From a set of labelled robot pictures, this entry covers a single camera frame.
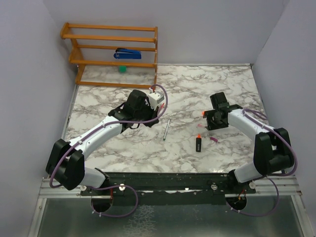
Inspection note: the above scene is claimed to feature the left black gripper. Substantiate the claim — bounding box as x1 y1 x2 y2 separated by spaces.
134 101 159 128

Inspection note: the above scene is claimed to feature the black orange highlighter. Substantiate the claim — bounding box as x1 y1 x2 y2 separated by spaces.
196 134 202 152

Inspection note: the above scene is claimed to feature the blue stapler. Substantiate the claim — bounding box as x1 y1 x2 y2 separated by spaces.
114 48 142 59

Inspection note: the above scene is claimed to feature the purple pen cap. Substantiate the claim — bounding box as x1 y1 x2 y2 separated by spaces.
210 137 218 143

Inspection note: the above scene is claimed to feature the white green-tipped pen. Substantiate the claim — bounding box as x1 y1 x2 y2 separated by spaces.
163 119 171 141

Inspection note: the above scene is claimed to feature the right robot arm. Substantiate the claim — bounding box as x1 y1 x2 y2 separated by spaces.
203 92 298 193

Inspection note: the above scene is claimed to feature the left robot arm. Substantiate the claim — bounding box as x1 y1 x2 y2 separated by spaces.
45 90 168 195

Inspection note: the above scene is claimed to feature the aluminium frame rail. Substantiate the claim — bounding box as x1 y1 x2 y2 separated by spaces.
39 176 302 198

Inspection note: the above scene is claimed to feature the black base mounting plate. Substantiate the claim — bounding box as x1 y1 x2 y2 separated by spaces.
80 172 256 206

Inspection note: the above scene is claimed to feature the wooden shelf rack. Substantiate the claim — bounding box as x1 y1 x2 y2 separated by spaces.
60 22 158 89

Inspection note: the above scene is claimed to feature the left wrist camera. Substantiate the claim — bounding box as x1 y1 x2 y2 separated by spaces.
148 92 164 110

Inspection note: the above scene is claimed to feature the green eraser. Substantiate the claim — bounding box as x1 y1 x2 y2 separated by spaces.
118 66 127 74

